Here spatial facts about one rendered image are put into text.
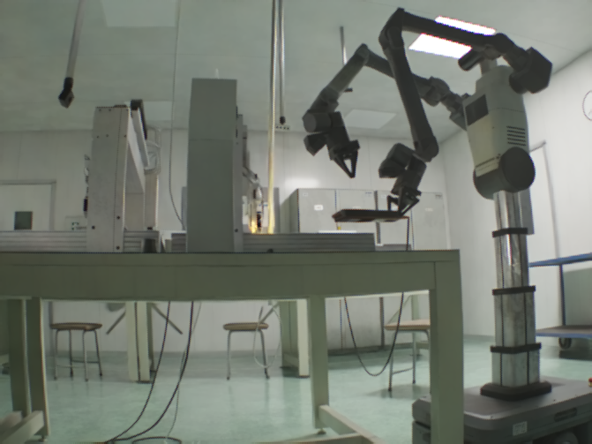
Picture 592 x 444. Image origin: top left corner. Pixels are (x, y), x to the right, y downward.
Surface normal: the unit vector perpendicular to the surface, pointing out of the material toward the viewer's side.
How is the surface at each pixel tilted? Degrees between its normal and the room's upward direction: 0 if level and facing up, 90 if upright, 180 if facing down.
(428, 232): 90
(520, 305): 90
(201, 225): 90
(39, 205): 90
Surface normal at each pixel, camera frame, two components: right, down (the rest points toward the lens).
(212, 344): 0.26, -0.15
